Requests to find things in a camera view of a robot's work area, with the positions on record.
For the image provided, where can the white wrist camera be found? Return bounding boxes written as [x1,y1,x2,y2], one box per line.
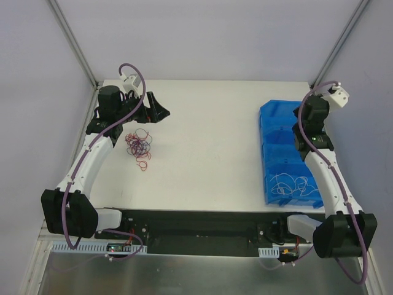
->
[120,74,141,93]
[323,85,349,111]

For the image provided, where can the aluminium frame post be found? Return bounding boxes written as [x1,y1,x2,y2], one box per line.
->
[46,0,99,89]
[309,0,373,88]

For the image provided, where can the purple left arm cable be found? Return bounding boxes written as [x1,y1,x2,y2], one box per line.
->
[61,63,146,264]

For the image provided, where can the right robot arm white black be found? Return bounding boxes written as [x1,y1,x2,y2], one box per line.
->
[276,95,378,259]

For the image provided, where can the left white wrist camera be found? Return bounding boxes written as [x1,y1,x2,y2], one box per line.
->
[120,74,141,93]

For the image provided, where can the left white cable duct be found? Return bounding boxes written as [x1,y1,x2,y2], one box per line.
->
[52,242,147,255]

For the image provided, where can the right aluminium frame post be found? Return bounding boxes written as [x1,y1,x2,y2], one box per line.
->
[309,0,373,88]

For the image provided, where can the white cable duct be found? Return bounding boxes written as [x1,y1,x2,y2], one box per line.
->
[52,242,147,255]
[258,246,280,259]

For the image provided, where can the blue middle storage bin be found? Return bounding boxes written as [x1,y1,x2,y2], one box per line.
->
[260,128,304,170]

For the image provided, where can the blue storage bin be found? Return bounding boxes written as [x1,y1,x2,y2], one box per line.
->
[260,128,304,170]
[263,163,323,208]
[259,100,301,133]

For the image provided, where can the white wires in near bin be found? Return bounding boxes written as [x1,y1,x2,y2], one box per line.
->
[269,172,320,197]

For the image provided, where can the right white cable duct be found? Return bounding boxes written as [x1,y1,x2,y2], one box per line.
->
[258,246,280,259]

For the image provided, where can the left aluminium frame post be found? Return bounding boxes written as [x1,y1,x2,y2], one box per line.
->
[46,0,99,89]

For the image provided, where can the blue far storage bin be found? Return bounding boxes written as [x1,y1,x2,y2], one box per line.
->
[259,100,301,133]

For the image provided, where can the blue near storage bin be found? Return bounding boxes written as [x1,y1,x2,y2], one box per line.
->
[263,163,323,208]

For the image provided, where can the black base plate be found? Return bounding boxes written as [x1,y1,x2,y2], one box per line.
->
[95,210,303,257]

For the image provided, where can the red blue wire bundle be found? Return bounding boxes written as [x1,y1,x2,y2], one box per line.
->
[124,128,154,171]

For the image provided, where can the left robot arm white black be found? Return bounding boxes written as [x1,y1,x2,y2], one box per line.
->
[41,85,170,239]

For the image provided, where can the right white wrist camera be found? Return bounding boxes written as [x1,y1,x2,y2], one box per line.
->
[323,85,349,111]

